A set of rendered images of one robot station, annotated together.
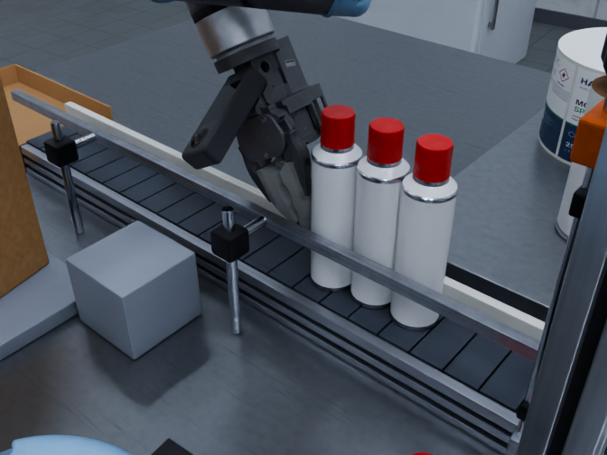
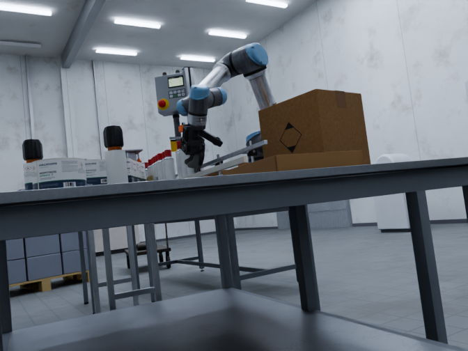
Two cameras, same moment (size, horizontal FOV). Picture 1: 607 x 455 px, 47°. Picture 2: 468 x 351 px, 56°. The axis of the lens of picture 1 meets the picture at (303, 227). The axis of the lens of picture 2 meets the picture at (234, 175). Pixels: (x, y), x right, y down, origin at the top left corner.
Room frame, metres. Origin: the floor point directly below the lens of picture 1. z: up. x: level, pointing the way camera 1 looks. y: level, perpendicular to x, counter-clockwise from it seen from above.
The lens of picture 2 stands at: (2.24, 0.87, 0.76)
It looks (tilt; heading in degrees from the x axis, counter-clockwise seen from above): 4 degrees up; 204
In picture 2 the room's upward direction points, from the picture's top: 7 degrees counter-clockwise
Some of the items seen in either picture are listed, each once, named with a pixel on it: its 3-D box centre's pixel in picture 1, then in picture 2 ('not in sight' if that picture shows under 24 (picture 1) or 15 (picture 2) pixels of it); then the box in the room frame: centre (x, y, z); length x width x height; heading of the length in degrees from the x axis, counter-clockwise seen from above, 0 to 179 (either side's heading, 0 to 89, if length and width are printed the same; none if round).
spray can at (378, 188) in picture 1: (379, 216); (186, 162); (0.58, -0.08, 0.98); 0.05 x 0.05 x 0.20
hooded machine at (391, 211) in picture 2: not in sight; (399, 191); (-6.62, 0.33, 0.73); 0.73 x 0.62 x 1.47; 54
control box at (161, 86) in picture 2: not in sight; (174, 94); (0.30, -0.26, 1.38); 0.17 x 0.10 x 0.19; 105
